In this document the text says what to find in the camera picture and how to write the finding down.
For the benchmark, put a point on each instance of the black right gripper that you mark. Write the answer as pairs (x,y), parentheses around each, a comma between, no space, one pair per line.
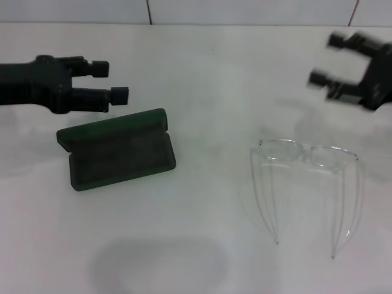
(378,79)

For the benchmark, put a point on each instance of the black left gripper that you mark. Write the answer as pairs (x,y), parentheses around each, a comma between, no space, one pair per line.
(36,82)

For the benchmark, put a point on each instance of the green glasses case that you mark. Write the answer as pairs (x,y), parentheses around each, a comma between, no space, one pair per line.
(122,156)

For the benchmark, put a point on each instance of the clear plastic glasses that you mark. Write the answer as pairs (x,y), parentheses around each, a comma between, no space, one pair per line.
(318,153)

